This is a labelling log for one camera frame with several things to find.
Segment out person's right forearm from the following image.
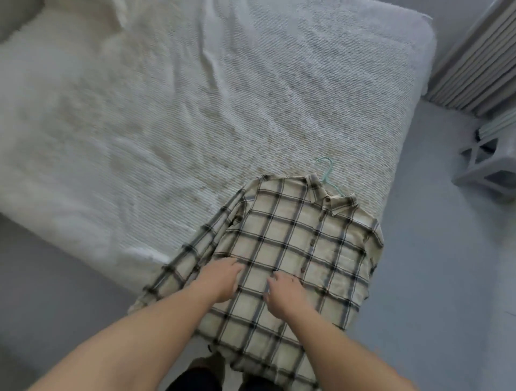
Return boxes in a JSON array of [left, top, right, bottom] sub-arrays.
[[282, 306, 420, 391]]

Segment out light green hanger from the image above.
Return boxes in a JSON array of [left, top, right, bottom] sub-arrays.
[[314, 157, 347, 198]]

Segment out bed with white bedspread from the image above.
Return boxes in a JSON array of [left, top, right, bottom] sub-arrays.
[[0, 0, 438, 299]]

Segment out person's right hand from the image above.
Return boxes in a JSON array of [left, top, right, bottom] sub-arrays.
[[264, 272, 307, 323]]

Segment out white plastic stool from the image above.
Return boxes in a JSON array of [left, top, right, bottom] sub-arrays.
[[451, 108, 516, 204]]

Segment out person's left forearm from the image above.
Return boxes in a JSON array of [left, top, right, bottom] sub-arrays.
[[28, 281, 226, 391]]

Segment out beige curtain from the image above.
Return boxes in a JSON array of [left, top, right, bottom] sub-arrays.
[[423, 0, 516, 118]]

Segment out cream plaid shirt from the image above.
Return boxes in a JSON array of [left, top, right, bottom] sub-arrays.
[[128, 173, 385, 391]]

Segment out person's black shorts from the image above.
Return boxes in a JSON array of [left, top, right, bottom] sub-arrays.
[[166, 352, 283, 391]]

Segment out person's left hand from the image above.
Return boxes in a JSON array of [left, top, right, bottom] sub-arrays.
[[189, 257, 245, 303]]

